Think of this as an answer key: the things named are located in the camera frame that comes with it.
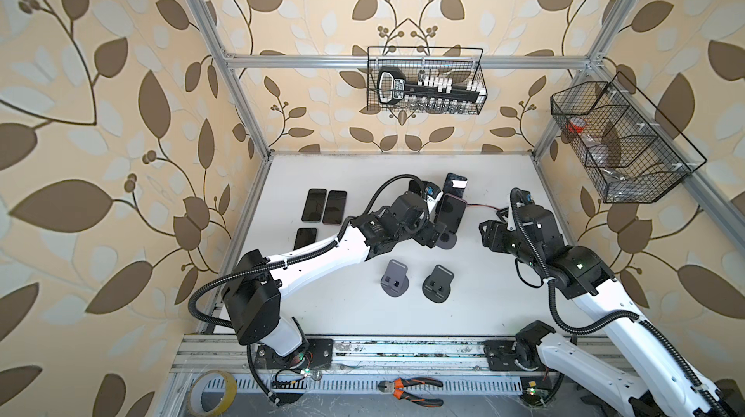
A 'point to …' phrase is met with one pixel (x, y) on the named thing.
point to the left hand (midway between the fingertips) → (430, 213)
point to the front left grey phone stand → (395, 281)
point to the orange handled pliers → (397, 385)
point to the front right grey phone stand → (437, 286)
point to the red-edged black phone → (450, 211)
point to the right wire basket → (630, 152)
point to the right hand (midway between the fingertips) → (490, 228)
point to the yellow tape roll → (196, 386)
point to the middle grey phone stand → (447, 240)
